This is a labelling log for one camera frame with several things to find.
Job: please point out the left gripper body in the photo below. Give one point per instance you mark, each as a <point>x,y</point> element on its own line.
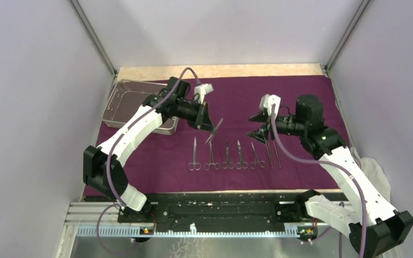
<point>199,114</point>

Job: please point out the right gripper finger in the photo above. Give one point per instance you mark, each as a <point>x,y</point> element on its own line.
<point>261,117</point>
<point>260,135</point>

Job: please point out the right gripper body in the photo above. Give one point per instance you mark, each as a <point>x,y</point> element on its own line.
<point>278,125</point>

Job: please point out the metal spatula handle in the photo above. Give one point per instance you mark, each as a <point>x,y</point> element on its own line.
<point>211,136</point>

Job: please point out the metal tweezers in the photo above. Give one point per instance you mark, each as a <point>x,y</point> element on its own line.
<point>277,153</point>
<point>269,154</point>

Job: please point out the small curved hemostat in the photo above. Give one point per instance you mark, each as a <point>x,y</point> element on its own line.
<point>257,162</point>

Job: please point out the surgical scissors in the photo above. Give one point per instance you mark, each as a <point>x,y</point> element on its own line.
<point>241,164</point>

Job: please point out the maroon wrap cloth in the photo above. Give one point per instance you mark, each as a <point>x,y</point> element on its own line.
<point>160,164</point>

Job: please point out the surgical clamp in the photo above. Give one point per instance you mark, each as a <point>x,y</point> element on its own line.
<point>211,164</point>

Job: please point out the surgical forceps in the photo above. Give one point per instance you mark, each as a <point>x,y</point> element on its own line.
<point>194,165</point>

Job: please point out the small metal scissors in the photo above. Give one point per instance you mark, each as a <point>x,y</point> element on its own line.
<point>228,164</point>

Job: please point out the metal mesh instrument tray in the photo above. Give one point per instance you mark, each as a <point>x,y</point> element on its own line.
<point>125,98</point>

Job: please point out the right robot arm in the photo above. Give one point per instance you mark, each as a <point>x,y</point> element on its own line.
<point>373,225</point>

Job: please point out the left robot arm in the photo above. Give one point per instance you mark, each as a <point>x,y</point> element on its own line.
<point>103,166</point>

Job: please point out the white crumpled cloth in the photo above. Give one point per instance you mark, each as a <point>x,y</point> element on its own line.
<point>374,173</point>

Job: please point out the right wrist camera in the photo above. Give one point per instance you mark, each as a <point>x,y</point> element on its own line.
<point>269,104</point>

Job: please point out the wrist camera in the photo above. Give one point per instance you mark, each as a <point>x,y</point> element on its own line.
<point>200,91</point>
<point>269,104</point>

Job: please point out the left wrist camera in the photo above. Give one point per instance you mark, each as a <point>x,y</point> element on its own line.
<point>200,91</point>

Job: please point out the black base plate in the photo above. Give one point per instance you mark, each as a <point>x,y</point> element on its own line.
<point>217,212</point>

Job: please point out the grey cable duct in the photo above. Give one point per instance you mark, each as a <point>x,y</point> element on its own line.
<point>138,232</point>

